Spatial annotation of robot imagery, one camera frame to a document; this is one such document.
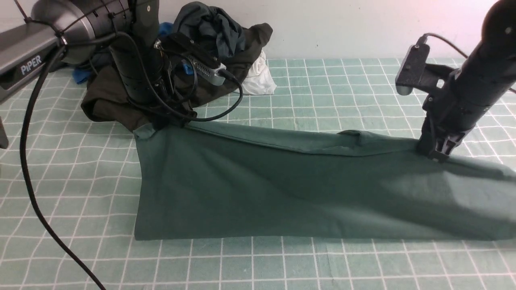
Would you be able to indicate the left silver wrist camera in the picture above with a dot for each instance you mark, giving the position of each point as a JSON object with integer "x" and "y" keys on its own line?
{"x": 202, "y": 62}

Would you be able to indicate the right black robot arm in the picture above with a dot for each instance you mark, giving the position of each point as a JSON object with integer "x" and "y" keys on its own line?
{"x": 458, "y": 98}

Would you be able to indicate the blue garment with red label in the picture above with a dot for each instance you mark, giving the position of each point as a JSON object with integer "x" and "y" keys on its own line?
{"x": 102, "y": 58}

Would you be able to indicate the green long-sleeved shirt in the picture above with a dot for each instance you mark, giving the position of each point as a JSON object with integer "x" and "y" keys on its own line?
{"x": 219, "y": 180}

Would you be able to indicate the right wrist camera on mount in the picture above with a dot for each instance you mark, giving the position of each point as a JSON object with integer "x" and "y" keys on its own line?
{"x": 416, "y": 73}

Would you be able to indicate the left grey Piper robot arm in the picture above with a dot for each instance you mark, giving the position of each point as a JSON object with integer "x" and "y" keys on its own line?
{"x": 70, "y": 31}

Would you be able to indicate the white crumpled garment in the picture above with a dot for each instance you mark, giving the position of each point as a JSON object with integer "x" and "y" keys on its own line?
{"x": 259, "y": 80}

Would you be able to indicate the green checked table cloth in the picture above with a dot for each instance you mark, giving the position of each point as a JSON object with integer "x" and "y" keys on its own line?
{"x": 86, "y": 177}

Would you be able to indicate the dark grey-blue crumpled garment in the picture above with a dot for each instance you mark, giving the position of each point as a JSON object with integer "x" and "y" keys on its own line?
{"x": 212, "y": 28}

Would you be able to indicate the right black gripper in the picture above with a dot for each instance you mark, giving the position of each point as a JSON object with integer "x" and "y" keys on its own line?
{"x": 448, "y": 120}

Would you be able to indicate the dark olive crumpled garment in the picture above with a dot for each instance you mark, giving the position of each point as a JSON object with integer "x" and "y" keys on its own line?
{"x": 106, "y": 99}

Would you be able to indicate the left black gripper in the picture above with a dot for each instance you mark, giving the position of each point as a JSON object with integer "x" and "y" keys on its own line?
{"x": 168, "y": 111}

